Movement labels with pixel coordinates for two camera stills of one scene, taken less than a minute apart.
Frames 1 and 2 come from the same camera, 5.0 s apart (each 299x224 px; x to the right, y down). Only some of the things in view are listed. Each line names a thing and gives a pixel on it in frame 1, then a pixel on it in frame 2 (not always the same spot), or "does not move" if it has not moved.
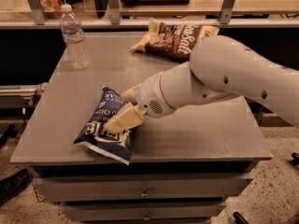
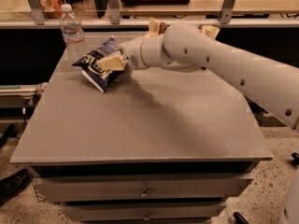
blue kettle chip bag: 97,136 to 90,67
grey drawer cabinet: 184,167 does not move
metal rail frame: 41,21 does not move
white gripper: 149,94 to 131,55
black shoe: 11,185 does not move
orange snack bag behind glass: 50,3 does not move
